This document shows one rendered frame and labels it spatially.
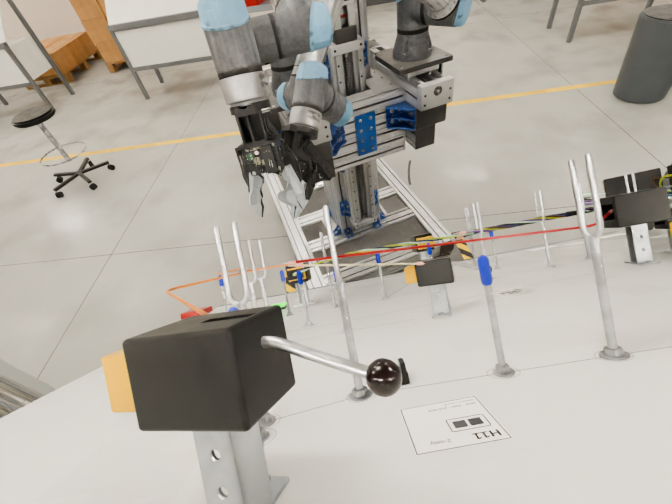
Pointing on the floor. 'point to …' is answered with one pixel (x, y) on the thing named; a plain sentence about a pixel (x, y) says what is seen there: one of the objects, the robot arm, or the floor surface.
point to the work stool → (56, 145)
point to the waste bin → (647, 58)
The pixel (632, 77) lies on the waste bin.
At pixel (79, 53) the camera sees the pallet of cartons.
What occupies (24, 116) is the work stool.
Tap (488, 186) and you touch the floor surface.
